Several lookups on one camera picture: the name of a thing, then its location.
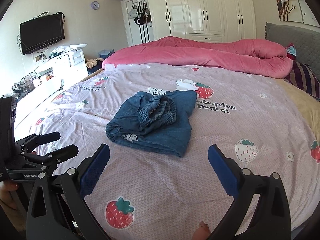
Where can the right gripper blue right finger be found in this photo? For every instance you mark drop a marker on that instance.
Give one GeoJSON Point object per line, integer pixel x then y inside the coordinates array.
{"type": "Point", "coordinates": [271, 218]}

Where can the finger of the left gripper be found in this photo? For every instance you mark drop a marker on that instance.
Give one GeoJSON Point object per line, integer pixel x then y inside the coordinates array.
{"type": "Point", "coordinates": [33, 141]}
{"type": "Point", "coordinates": [59, 156]}

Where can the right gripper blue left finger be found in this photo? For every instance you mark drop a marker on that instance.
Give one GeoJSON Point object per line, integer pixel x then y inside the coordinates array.
{"type": "Point", "coordinates": [57, 207]}

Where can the blue denim pants lace trim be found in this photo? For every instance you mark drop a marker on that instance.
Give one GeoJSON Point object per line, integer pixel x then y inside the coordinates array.
{"type": "Point", "coordinates": [154, 123]}

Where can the left hand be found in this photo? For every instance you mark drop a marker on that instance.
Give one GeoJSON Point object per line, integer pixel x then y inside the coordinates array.
{"type": "Point", "coordinates": [6, 188]}

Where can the right hand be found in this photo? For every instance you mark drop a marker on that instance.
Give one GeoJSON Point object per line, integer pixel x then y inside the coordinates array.
{"type": "Point", "coordinates": [202, 232]}

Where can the white desk top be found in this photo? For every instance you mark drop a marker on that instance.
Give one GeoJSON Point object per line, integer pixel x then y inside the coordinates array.
{"type": "Point", "coordinates": [30, 109]}

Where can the pink strawberry print bed sheet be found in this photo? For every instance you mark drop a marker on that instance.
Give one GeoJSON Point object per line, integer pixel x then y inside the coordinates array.
{"type": "Point", "coordinates": [145, 195]}

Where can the white drawer cabinet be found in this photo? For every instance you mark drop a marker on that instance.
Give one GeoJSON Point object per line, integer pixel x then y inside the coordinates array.
{"type": "Point", "coordinates": [68, 63]}

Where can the blue folded clothes pile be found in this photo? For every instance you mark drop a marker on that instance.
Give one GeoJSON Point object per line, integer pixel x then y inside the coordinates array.
{"type": "Point", "coordinates": [106, 53]}

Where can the beige blanket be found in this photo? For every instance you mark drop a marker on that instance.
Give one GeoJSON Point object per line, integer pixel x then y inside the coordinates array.
{"type": "Point", "coordinates": [308, 106]}

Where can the striped purple pillow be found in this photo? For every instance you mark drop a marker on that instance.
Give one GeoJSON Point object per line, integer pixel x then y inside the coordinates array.
{"type": "Point", "coordinates": [302, 77]}

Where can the pink rolled quilt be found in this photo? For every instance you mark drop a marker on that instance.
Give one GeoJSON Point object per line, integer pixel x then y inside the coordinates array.
{"type": "Point", "coordinates": [251, 56]}

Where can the bags hanging on door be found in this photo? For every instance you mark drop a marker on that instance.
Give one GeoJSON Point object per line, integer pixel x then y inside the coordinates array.
{"type": "Point", "coordinates": [140, 14]}

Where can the grey quilted headboard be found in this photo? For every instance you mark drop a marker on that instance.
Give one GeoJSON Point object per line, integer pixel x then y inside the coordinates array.
{"type": "Point", "coordinates": [306, 42]}

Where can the cream white wardrobe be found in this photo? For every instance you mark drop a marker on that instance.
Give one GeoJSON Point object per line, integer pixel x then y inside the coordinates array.
{"type": "Point", "coordinates": [203, 20]}

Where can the black wall television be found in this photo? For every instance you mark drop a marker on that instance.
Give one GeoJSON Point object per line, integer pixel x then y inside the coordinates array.
{"type": "Point", "coordinates": [41, 32]}

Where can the round wall clock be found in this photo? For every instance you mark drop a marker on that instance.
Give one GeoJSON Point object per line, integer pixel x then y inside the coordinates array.
{"type": "Point", "coordinates": [95, 5]}

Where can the blossom wall painting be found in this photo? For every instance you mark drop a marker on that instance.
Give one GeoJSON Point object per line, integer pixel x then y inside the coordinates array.
{"type": "Point", "coordinates": [296, 11]}

